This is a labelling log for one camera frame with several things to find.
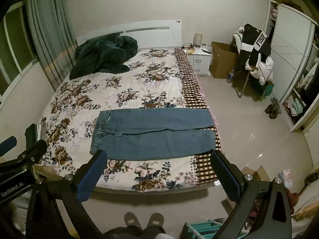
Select grey slipper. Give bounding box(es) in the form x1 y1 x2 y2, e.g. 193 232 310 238
147 212 165 230
124 212 137 230

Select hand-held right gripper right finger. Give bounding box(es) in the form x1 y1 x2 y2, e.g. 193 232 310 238
211 150 292 239

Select floral bed sheet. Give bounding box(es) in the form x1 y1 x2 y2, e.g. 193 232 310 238
33 47 222 193

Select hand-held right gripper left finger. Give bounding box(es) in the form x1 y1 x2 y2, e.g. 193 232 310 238
25 149 108 239

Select dark rectangular object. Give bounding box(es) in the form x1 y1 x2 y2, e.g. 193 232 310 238
25 124 38 150

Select plastic water bottle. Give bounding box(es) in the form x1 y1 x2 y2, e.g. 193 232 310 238
226 67 235 84

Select black and white jacket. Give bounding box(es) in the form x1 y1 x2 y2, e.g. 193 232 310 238
237 24 272 71

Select flat cardboard sheet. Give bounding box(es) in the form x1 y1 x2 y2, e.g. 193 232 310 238
240 165 272 182

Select brown cardboard box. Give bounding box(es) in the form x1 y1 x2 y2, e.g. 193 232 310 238
209 41 241 80

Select person's legs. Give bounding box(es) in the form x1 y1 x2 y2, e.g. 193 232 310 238
103 225 173 239

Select blue denim pants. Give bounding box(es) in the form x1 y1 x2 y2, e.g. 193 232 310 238
90 108 216 161

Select beige pillow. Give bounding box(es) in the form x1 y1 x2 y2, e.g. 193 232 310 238
291 186 319 220

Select white wardrobe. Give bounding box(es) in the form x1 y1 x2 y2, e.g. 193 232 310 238
264 0 319 133

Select dark shoe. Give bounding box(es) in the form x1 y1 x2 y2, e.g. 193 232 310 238
270 97 282 115
264 104 276 119

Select white nightstand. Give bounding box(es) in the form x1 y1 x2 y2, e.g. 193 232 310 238
186 47 213 77

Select pink plastic bag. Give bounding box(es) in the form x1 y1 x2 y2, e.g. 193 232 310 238
277 169 293 189

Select teal rack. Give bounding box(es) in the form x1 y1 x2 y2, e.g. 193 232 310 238
184 219 225 239

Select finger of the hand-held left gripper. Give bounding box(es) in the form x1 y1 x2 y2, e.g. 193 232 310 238
0 136 18 155
9 140 48 168

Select grey striped curtain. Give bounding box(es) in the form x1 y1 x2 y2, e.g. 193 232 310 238
25 0 78 90

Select green storage box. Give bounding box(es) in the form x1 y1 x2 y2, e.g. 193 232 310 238
262 81 275 96

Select dark green blanket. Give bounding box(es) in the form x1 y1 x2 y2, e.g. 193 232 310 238
69 33 139 81

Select wooden chair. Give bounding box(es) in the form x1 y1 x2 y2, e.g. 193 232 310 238
232 67 269 102

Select white bed headboard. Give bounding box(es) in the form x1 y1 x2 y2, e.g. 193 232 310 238
76 20 182 50

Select white framed window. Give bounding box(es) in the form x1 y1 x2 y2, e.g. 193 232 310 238
0 1 39 98

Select white puffy jacket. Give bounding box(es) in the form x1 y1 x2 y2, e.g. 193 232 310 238
232 27 275 85

